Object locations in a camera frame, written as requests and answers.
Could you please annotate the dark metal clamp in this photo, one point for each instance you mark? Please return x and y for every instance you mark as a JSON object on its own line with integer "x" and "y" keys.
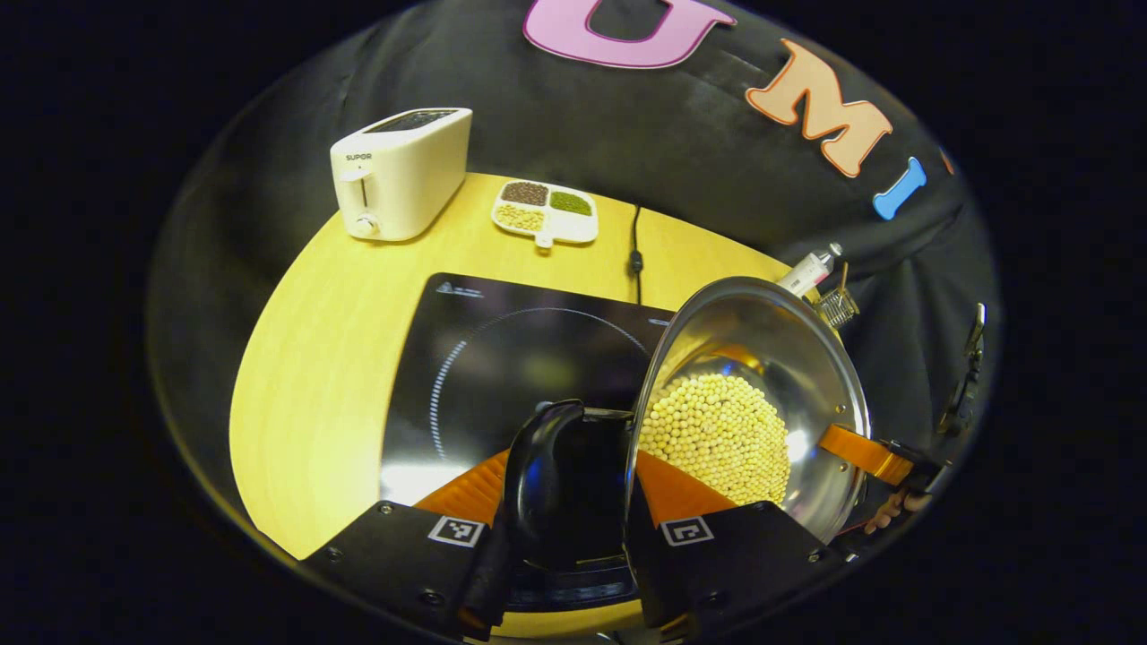
{"x": 966, "y": 376}

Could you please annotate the black backdrop cloth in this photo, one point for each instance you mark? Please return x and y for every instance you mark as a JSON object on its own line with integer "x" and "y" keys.
{"x": 672, "y": 134}

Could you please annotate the small white plastic bottle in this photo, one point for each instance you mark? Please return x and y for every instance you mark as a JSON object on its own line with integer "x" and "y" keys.
{"x": 806, "y": 269}

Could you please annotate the stainless steel pot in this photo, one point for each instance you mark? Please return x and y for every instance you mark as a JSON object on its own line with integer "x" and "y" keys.
{"x": 762, "y": 358}

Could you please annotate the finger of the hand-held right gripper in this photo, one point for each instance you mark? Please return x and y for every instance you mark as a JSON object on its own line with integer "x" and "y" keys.
{"x": 860, "y": 451}

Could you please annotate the white divided bean plate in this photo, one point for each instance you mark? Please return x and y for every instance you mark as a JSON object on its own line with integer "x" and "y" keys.
{"x": 547, "y": 210}

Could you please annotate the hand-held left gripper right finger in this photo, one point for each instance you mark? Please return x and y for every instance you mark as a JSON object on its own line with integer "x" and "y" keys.
{"x": 735, "y": 564}

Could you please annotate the white toaster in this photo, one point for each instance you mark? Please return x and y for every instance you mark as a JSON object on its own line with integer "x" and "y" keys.
{"x": 403, "y": 179}

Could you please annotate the black induction cooktop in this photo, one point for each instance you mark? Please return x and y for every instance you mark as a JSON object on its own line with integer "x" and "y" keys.
{"x": 502, "y": 340}

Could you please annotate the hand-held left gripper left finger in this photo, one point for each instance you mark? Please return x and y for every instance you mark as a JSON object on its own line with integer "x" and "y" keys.
{"x": 403, "y": 555}

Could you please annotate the glass holder with sticks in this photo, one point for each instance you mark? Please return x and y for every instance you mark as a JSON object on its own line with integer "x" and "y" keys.
{"x": 838, "y": 305}

